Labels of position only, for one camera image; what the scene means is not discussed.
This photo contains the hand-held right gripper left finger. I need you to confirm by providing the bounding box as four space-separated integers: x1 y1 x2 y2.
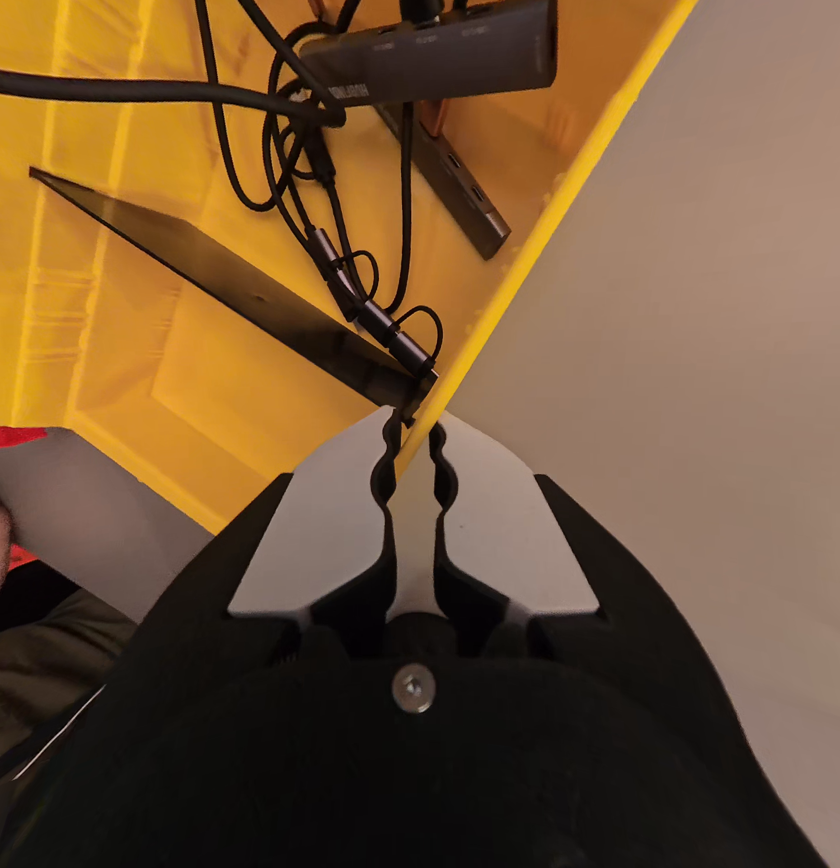
228 406 399 659

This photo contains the yellow plastic bin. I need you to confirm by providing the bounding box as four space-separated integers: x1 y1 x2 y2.
0 0 699 537

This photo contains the slim grey usb hub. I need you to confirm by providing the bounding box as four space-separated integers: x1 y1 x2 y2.
375 102 512 262

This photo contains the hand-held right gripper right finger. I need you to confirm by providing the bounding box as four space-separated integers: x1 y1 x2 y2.
428 409 602 653

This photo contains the black multi-plug cable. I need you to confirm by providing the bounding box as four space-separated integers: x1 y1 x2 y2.
192 0 444 381

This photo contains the dark grey usb hub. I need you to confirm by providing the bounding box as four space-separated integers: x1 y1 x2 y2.
298 0 558 109

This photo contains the red plastic bin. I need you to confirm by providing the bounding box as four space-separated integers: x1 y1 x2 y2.
0 424 65 571

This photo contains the black bin divider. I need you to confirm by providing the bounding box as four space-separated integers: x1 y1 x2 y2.
28 166 440 425

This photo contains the thick black usb-c cable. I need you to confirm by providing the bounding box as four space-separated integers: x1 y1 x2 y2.
0 0 448 130

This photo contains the dark olive garment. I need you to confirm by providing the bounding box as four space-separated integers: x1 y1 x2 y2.
0 563 150 788

